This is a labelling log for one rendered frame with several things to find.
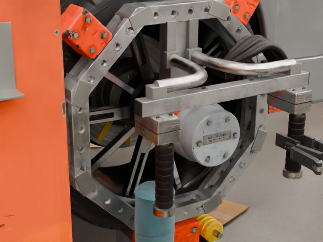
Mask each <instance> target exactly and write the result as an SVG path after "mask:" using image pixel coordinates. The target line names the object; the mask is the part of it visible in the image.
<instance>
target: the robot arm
mask: <svg viewBox="0 0 323 242"><path fill-rule="evenodd" d="M303 140H304V143H303V145H300V143H301V142H300V141H298V140H295V139H293V138H291V137H288V136H286V135H284V134H282V133H276V139H275V145H276V146H278V147H280V148H282V149H285V150H287V151H289V152H290V159H292V160H294V161H296V162H297V163H299V164H301V165H303V166H305V167H307V168H309V169H310V170H312V171H313V172H314V173H315V174H316V175H321V173H322V171H323V140H321V139H315V138H313V137H311V136H308V135H306V134H304V139H303Z"/></svg>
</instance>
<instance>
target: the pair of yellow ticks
mask: <svg viewBox="0 0 323 242"><path fill-rule="evenodd" d="M112 123H113V121H110V122H106V123H105V125H104V127H103V128H102V130H101V131H100V133H99V135H98V136H97V138H96V139H97V140H99V141H102V139H103V137H104V136H105V134H106V132H107V131H108V129H109V128H110V126H111V124H112ZM129 144H130V137H129V138H128V139H127V140H126V141H125V145H129Z"/></svg>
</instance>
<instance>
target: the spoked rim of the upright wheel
mask: <svg viewBox="0 0 323 242"><path fill-rule="evenodd" d="M136 41H137V43H136ZM137 44H138V47H137ZM129 46H130V50H131V53H132V56H133V60H134V63H135V67H136V70H137V74H138V75H136V76H135V77H133V78H132V79H131V80H130V81H129V82H128V83H126V82H124V81H123V80H121V79H120V78H118V77H117V76H115V75H114V74H112V73H111V72H109V71H108V72H107V73H106V74H105V75H104V77H103V78H105V79H106V80H108V81H110V82H111V83H113V84H114V85H116V86H117V87H119V88H120V89H122V90H123V91H122V93H121V96H120V100H119V104H118V105H112V106H106V107H100V108H93V109H89V116H95V115H101V114H107V113H110V114H109V115H103V116H97V117H91V118H89V125H92V124H98V123H104V122H110V121H117V120H122V121H123V123H124V124H125V125H126V127H125V128H124V129H123V130H122V131H121V132H120V133H119V134H118V135H117V136H116V137H115V138H114V139H113V140H112V141H111V142H110V143H108V144H107V145H106V146H105V147H104V148H103V149H102V150H101V151H100V152H99V153H98V154H97V155H96V156H95V157H94V158H93V159H92V160H91V175H92V178H94V179H95V180H97V181H98V182H99V183H101V184H102V185H103V186H105V187H106V188H107V189H109V190H110V191H112V192H113V193H114V194H116V195H117V196H118V197H120V198H121V199H123V200H124V201H125V202H127V203H128V204H131V205H135V198H136V197H135V193H134V190H135V188H137V187H138V186H139V185H140V184H141V183H143V182H148V181H155V179H156V178H155V172H156V171H155V166H156V165H155V152H156V151H155V147H154V148H153V149H152V150H150V147H151V143H152V142H151V141H149V140H148V139H146V138H144V137H143V136H141V135H139V134H138V138H137V142H136V145H135V149H134V151H133V155H132V158H131V162H129V163H126V164H122V165H119V166H114V167H99V166H100V165H101V164H102V163H103V162H104V161H105V160H106V159H107V158H108V157H109V156H110V155H111V154H112V153H114V152H115V151H116V150H117V149H118V148H119V147H120V146H121V145H122V144H123V143H124V142H125V141H126V140H127V139H128V138H129V137H130V136H131V135H132V134H133V133H135V121H134V119H135V114H134V99H136V98H140V96H141V95H142V94H143V93H145V92H146V85H149V84H153V83H154V81H156V80H159V73H157V72H153V70H152V66H151V63H150V59H149V55H148V51H147V48H146V44H145V40H144V37H143V34H142V30H140V31H139V33H138V34H137V35H136V39H135V38H134V39H133V40H132V42H131V43H130V44H129ZM198 47H199V48H202V53H204V54H207V55H211V56H214V57H217V58H220V59H223V58H224V57H225V56H226V55H227V53H228V52H229V51H230V49H231V47H230V46H229V45H228V44H227V42H226V41H225V40H224V39H223V38H222V37H221V36H220V34H219V33H218V32H217V31H216V30H215V29H214V27H213V26H212V25H211V24H210V23H209V22H208V20H207V19H200V20H199V28H198ZM138 48H139V49H138ZM139 52H140V53H139ZM140 55H141V57H140ZM141 58H142V59H141ZM198 65H200V64H198ZM200 66H202V67H203V68H204V69H205V70H206V72H207V74H208V78H207V80H206V81H205V82H204V83H203V84H201V85H199V86H196V87H193V88H198V87H204V86H209V85H216V84H222V83H228V82H233V81H238V80H242V79H241V75H237V74H236V75H235V77H234V78H228V79H224V78H222V77H219V76H217V75H215V74H212V73H211V68H209V67H206V66H203V65H200ZM189 89H192V88H189ZM218 104H219V105H221V106H222V107H223V108H224V110H226V111H229V112H230V113H232V114H233V115H234V116H235V117H236V119H237V120H238V116H239V112H240V107H241V98H240V99H235V100H230V101H225V102H220V103H218ZM149 150H150V151H149ZM211 168H212V167H206V166H203V165H201V164H199V163H198V162H193V161H190V160H188V159H186V158H184V157H183V156H181V155H179V154H178V153H176V152H174V178H173V180H174V185H173V186H174V189H175V196H176V195H178V194H180V193H182V192H184V191H185V190H187V189H188V188H190V187H191V186H193V185H194V184H195V183H197V182H198V181H199V180H200V179H201V178H202V177H204V176H205V175H206V174H207V173H208V172H209V170H210V169H211Z"/></svg>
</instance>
